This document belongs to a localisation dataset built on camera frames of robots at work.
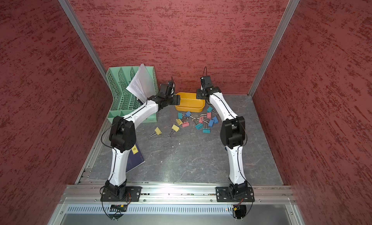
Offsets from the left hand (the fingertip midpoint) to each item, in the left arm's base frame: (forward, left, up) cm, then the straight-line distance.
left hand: (174, 99), depth 98 cm
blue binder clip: (-10, -26, -14) cm, 31 cm away
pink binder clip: (-12, -8, -14) cm, 20 cm away
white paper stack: (+5, +21, +10) cm, 24 cm away
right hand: (+2, -19, +2) cm, 19 cm away
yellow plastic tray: (+13, -10, -18) cm, 24 cm away
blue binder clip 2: (-9, -30, -13) cm, 34 cm away
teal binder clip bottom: (-16, -23, -15) cm, 31 cm away
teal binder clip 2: (-13, -17, -13) cm, 26 cm away
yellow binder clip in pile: (-10, -3, -13) cm, 17 cm away
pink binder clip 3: (-8, -19, -13) cm, 24 cm away
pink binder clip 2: (-4, -25, -14) cm, 29 cm away
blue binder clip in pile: (-3, -9, -12) cm, 16 cm away
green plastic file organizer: (+11, +48, -15) cm, 51 cm away
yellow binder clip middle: (-15, 0, -14) cm, 20 cm away
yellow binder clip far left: (-18, +12, -14) cm, 25 cm away
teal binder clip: (-4, -3, -13) cm, 14 cm away
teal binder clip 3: (+2, -26, -13) cm, 29 cm away
